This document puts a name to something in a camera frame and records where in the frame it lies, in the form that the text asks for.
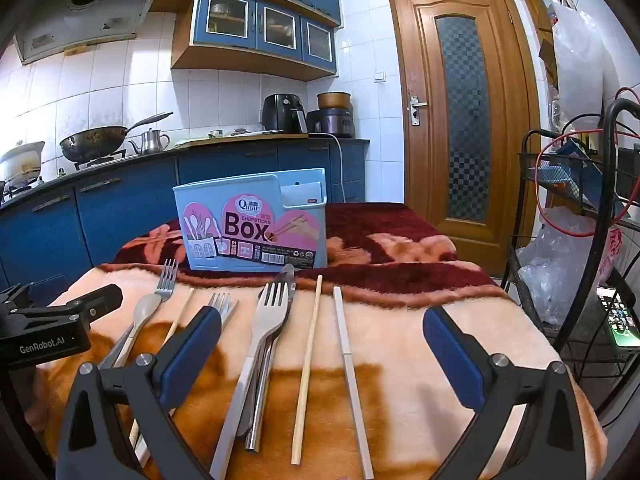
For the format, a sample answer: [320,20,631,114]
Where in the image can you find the brown pot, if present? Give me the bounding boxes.
[317,91,352,110]

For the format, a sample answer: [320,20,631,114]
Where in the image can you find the white plastic bag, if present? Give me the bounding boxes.
[550,0,620,126]

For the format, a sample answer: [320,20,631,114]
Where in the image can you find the smartphone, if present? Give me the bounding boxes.
[597,285,640,348]

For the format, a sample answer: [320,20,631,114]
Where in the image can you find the blue flat item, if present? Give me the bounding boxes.
[540,140,606,211]

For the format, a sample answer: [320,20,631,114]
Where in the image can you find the wooden wall shelf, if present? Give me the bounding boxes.
[515,0,563,83]

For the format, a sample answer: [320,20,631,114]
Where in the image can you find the light blue utensil box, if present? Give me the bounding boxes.
[172,167,328,273]

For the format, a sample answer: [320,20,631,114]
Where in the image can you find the grey range hood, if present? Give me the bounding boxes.
[14,0,171,66]

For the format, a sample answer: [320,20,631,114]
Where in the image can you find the black air fryer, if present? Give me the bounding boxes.
[261,93,308,134]

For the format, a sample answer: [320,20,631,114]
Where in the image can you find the white power cable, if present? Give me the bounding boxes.
[320,132,347,203]

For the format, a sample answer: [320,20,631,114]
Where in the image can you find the wooden door with glass panel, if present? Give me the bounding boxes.
[389,0,541,276]

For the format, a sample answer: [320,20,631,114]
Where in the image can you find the metal kettle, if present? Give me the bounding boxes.
[128,128,171,156]

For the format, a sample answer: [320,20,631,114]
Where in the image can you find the wooden chopstick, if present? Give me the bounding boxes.
[129,287,196,448]
[291,275,323,465]

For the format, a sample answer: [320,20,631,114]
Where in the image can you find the white spoon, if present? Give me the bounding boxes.
[112,294,164,368]

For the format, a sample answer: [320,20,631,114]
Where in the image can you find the metal door handle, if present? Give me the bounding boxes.
[407,95,429,126]

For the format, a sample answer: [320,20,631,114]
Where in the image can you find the black wok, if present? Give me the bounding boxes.
[59,111,174,163]

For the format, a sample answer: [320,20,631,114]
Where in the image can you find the white cooking pot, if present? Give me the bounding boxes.
[0,141,46,186]

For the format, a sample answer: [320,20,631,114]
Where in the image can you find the black kitchen countertop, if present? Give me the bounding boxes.
[0,132,371,206]

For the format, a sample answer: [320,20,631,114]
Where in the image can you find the stainless steel fork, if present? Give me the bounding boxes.
[206,292,240,331]
[100,258,180,368]

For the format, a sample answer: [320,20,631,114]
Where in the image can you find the thin metal wire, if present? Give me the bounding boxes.
[247,263,297,453]

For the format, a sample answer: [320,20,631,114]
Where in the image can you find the orange and maroon floral blanket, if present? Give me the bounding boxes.
[25,202,608,480]

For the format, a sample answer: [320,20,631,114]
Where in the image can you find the white fork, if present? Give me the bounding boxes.
[210,282,292,480]

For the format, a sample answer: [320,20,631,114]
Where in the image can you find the clear plastic bag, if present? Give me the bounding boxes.
[517,205,606,326]

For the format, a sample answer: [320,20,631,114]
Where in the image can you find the red cable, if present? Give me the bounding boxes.
[535,87,640,237]

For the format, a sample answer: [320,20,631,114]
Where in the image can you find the black wire rack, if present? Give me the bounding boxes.
[502,99,640,411]

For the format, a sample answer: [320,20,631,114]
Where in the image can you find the gas stove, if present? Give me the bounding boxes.
[0,150,128,196]

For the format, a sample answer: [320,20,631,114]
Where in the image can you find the white chopstick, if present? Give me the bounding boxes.
[332,286,375,480]

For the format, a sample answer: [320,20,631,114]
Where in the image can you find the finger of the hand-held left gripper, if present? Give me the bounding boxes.
[47,284,124,325]

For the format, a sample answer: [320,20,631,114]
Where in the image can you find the blue base cabinets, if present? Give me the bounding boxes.
[0,140,371,306]

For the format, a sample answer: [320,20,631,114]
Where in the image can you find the blue glass-door wall cabinet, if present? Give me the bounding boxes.
[170,0,342,81]

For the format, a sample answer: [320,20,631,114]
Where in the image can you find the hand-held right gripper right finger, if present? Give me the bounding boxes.
[422,305,588,480]

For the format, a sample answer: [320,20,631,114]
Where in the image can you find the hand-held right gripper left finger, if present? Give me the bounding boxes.
[56,305,223,480]

